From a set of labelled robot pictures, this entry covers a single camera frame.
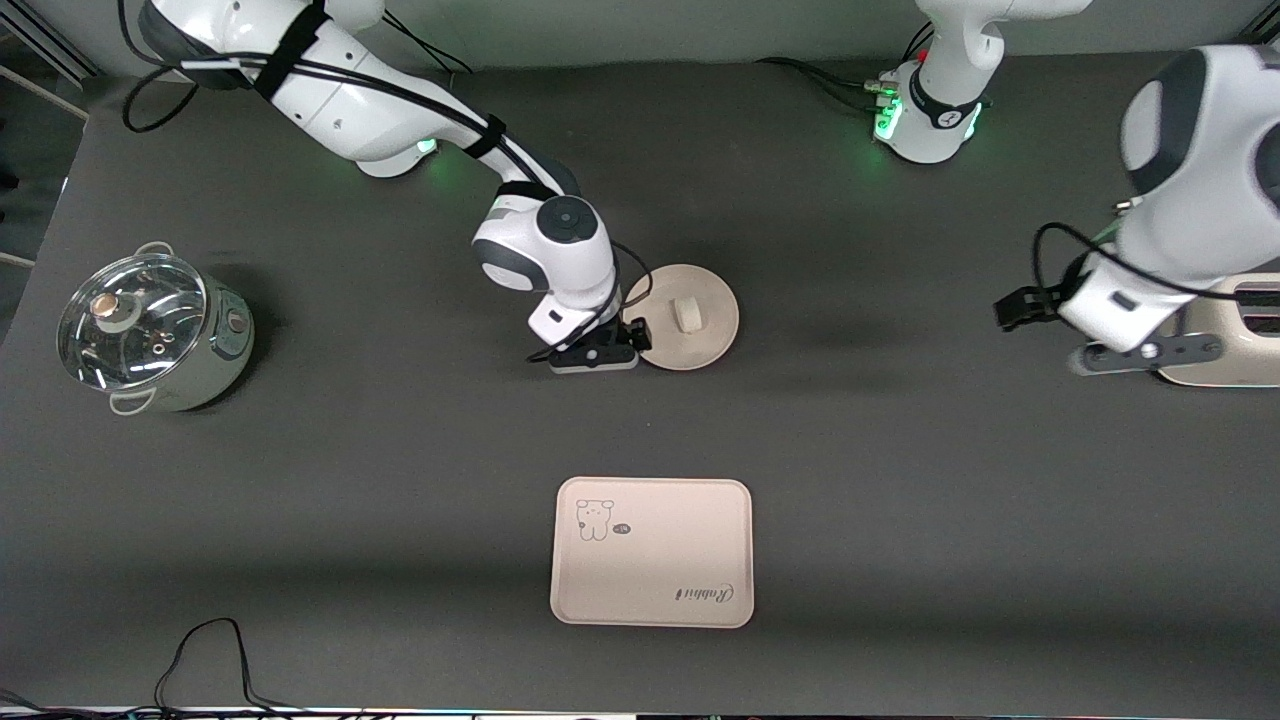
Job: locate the steel pot with glass lid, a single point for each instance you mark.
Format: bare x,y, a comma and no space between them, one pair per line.
225,360

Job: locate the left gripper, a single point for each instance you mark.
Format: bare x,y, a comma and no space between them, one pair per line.
1046,300

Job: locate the aluminium frame rail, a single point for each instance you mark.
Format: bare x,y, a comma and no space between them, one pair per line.
45,45

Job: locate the round beige plate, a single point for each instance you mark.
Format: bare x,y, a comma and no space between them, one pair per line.
710,340

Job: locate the beige rectangular tray, rabbit print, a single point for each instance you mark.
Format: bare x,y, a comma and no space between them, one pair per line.
660,560

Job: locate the glass pot lid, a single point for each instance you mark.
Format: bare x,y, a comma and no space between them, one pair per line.
130,340

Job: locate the small white bun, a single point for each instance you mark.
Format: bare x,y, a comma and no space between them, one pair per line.
687,315

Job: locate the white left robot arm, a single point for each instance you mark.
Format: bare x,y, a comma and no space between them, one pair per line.
1200,200

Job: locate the cream white toaster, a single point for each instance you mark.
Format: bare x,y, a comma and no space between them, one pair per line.
1240,360

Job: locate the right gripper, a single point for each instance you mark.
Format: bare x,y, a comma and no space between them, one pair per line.
637,333

